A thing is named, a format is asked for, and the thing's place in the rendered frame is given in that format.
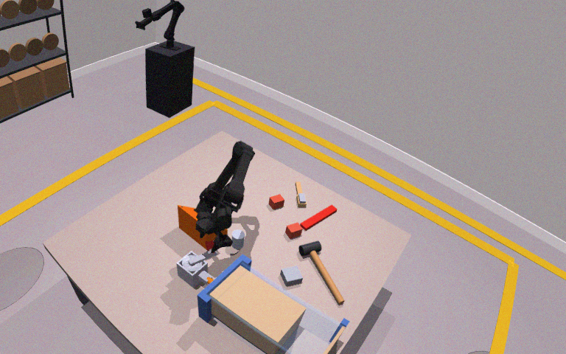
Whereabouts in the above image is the mallet with tan wooden handle and dark head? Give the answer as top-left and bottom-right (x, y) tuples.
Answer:
(299, 240), (345, 305)

